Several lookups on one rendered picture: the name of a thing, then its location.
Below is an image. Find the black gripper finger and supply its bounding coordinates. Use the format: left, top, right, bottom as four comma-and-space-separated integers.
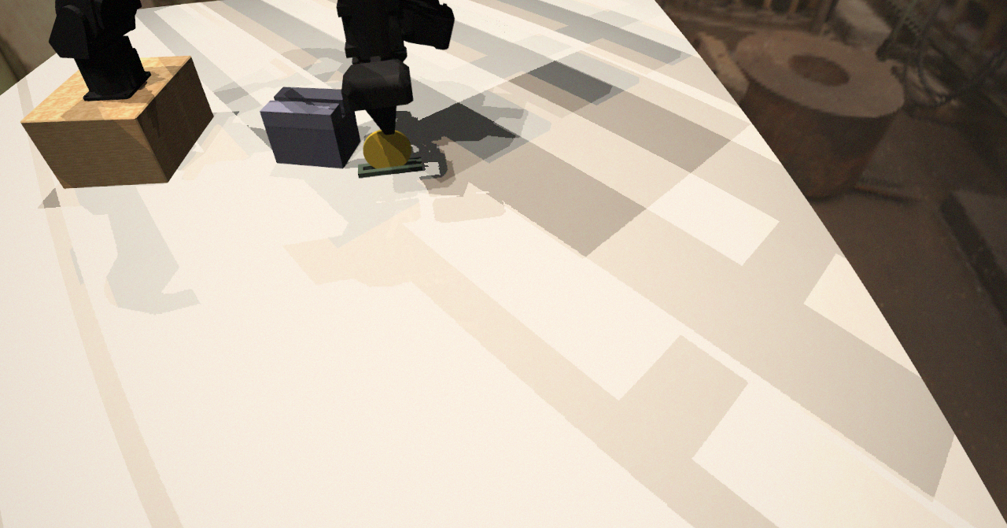
365, 106, 397, 135
352, 46, 408, 65

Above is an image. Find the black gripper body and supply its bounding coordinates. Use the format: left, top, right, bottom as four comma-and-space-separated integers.
337, 0, 414, 113

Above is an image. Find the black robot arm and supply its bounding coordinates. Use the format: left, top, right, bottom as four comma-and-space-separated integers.
49, 0, 455, 102

